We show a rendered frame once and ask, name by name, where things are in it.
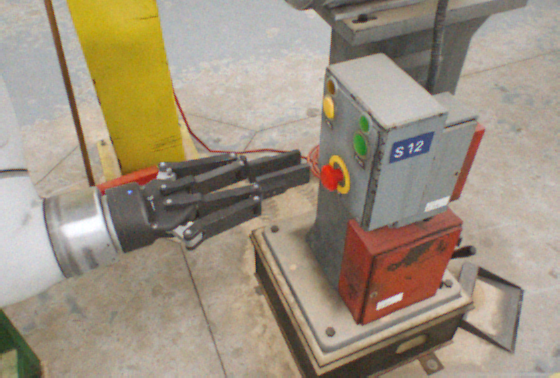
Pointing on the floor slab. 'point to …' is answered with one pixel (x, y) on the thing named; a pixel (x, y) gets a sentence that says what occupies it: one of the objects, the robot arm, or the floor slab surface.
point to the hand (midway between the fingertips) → (279, 172)
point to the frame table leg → (10, 337)
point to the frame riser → (308, 366)
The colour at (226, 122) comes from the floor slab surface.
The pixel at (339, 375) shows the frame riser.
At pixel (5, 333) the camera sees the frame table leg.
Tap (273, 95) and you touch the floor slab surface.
